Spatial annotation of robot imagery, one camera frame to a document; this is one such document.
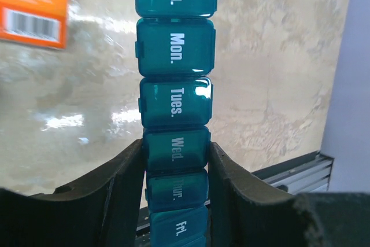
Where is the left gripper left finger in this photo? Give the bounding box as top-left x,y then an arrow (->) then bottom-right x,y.
1,139 -> 145,246

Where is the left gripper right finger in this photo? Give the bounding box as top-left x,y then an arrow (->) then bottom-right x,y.
209,143 -> 369,246

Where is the teal weekly pill organizer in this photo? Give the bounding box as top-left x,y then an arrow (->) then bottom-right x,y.
135,0 -> 217,246

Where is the orange cardboard box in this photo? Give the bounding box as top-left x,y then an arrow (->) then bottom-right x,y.
1,0 -> 69,49

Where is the aluminium rail frame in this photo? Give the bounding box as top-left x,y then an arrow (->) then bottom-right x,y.
145,152 -> 333,246

